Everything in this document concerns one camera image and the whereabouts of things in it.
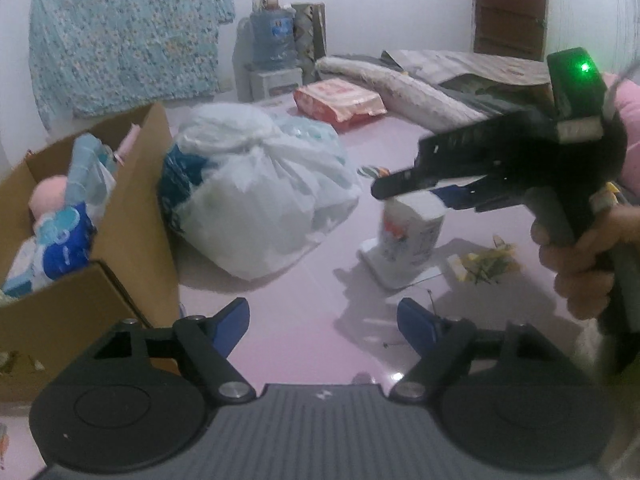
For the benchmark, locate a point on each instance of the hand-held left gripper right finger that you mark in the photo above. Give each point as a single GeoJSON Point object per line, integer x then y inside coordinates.
{"type": "Point", "coordinates": [417, 325]}

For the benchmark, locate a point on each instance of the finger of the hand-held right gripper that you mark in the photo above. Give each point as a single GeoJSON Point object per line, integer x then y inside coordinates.
{"type": "Point", "coordinates": [455, 196]}
{"type": "Point", "coordinates": [430, 170]}

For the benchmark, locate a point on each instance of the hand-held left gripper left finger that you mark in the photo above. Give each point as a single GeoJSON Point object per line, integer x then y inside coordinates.
{"type": "Point", "coordinates": [230, 325]}

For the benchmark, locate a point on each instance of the white round jar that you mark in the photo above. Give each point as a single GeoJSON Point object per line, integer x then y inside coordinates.
{"type": "Point", "coordinates": [405, 240]}

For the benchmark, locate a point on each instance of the brown cardboard box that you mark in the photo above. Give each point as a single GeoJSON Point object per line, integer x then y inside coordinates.
{"type": "Point", "coordinates": [135, 240]}

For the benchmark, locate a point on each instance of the blue wet wipes pack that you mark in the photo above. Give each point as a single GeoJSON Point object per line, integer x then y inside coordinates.
{"type": "Point", "coordinates": [65, 240]}

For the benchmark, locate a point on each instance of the pink cloth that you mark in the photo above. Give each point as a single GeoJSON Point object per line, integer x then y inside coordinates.
{"type": "Point", "coordinates": [130, 142]}

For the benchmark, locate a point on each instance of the blue checked towel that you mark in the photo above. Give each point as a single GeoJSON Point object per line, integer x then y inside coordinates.
{"type": "Point", "coordinates": [92, 165]}

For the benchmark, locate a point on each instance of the pink plush toy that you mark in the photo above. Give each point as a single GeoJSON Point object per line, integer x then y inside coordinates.
{"type": "Point", "coordinates": [47, 197]}

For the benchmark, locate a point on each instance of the person's right forearm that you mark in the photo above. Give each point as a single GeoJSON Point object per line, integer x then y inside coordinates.
{"type": "Point", "coordinates": [625, 410]}

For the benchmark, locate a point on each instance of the person's right hand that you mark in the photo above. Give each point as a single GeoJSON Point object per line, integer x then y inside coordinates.
{"type": "Point", "coordinates": [580, 275]}

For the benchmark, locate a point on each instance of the pink pillow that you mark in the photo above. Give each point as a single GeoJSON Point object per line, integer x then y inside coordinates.
{"type": "Point", "coordinates": [627, 135]}

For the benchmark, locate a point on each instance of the small striped item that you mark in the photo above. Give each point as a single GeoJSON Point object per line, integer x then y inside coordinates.
{"type": "Point", "coordinates": [372, 171]}

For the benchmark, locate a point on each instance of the green patterned wrapper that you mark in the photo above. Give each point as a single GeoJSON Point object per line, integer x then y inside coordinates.
{"type": "Point", "coordinates": [482, 262]}

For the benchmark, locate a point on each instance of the white rolled quilt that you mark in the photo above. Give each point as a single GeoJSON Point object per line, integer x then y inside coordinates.
{"type": "Point", "coordinates": [400, 90]}

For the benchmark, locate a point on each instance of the checked pillow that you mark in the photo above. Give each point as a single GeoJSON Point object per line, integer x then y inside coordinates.
{"type": "Point", "coordinates": [475, 67]}

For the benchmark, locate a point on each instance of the pink wet wipes packet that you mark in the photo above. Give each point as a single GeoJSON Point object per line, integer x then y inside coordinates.
{"type": "Point", "coordinates": [340, 100]}

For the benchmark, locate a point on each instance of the white plastic bag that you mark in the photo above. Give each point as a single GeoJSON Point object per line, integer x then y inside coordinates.
{"type": "Point", "coordinates": [265, 195]}

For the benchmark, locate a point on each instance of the blue packet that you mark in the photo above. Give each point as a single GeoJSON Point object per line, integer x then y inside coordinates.
{"type": "Point", "coordinates": [182, 185]}

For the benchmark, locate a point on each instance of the brown door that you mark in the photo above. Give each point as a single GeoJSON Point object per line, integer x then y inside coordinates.
{"type": "Point", "coordinates": [510, 15]}

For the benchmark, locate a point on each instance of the patterned board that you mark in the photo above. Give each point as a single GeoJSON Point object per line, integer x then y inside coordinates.
{"type": "Point", "coordinates": [310, 42]}

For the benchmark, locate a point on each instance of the white water dispenser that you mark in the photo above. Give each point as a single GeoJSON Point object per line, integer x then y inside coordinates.
{"type": "Point", "coordinates": [275, 82]}

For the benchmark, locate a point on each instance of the wall socket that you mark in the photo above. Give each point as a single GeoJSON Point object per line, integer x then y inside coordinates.
{"type": "Point", "coordinates": [226, 85]}

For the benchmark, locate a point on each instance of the floral wall cloth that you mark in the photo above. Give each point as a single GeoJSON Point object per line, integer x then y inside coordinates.
{"type": "Point", "coordinates": [125, 35]}

